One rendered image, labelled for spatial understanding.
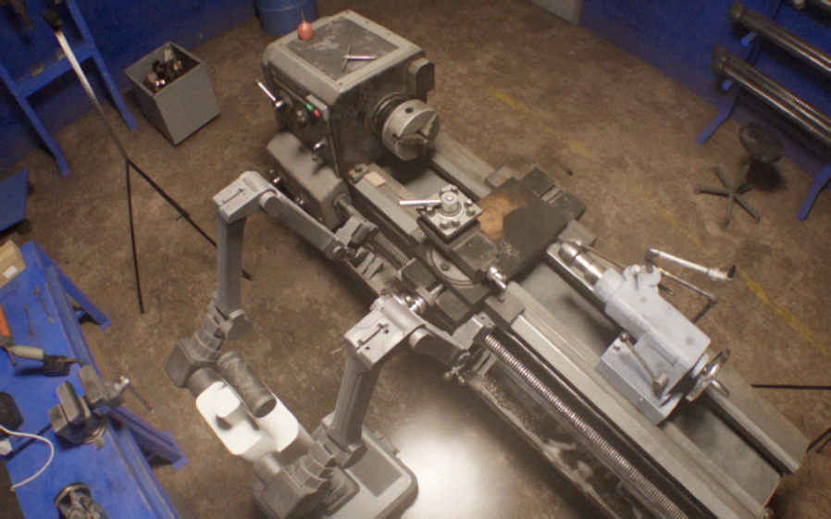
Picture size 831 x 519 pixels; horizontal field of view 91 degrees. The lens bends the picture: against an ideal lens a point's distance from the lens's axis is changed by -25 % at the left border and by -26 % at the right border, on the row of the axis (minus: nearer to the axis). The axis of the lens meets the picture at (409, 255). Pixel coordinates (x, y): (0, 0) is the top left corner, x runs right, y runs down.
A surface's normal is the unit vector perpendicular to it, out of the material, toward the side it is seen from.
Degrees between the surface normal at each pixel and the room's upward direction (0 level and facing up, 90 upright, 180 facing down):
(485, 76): 0
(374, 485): 0
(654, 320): 1
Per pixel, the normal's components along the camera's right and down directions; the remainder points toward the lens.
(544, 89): -0.04, -0.56
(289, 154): -0.44, -0.17
